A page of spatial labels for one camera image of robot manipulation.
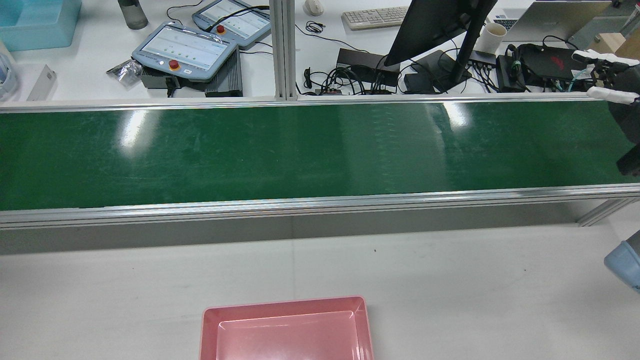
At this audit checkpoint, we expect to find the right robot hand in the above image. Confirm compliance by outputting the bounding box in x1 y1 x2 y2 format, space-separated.
572 48 640 176

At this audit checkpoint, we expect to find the wooden box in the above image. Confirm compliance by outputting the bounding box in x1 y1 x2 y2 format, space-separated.
589 32 640 57

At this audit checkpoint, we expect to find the white paper cup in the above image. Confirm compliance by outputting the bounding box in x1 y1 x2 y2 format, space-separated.
479 22 509 55

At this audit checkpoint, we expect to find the black docking box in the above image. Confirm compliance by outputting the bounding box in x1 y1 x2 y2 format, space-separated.
335 47 401 89

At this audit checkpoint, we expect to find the dark gray metal controller box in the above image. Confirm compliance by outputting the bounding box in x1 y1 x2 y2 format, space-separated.
140 47 244 98

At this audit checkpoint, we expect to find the pink plastic box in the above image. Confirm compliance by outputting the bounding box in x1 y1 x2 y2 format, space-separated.
199 296 375 360

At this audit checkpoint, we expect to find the black device with red logo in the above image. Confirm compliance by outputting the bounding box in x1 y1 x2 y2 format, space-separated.
516 43 589 84

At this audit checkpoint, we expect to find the silver laptop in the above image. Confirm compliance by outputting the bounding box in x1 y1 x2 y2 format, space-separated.
487 0 614 42

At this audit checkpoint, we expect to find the black monitor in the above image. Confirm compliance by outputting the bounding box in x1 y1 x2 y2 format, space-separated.
383 0 499 94

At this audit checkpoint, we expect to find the black power adapter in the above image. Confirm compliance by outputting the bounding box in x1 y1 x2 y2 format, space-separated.
403 73 436 94

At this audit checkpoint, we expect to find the white keyboard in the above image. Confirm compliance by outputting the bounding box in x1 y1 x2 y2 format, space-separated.
341 6 412 31

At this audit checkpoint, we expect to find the green belt conveyor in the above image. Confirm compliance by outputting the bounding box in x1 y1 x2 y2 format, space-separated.
0 94 640 231

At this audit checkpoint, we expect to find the small teach pendant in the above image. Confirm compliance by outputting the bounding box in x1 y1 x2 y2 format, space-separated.
192 0 272 49

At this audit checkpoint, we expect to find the large teach pendant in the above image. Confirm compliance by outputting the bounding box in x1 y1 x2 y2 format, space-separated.
132 22 239 84

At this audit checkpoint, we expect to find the dark gray bottle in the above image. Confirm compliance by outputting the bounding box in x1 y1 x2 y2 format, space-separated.
117 0 149 30

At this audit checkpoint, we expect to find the silver foil bag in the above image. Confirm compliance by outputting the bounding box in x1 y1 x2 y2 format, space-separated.
106 59 144 89

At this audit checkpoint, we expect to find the small gray carton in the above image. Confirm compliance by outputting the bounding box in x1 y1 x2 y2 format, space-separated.
27 64 58 102

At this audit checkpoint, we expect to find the light blue plastic bin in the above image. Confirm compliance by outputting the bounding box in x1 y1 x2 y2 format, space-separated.
0 0 83 52

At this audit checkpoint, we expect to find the black cable bundle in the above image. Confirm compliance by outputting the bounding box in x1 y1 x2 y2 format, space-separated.
299 65 373 97

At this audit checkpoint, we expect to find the aluminium profile post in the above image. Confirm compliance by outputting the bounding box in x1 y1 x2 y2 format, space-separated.
269 0 297 102

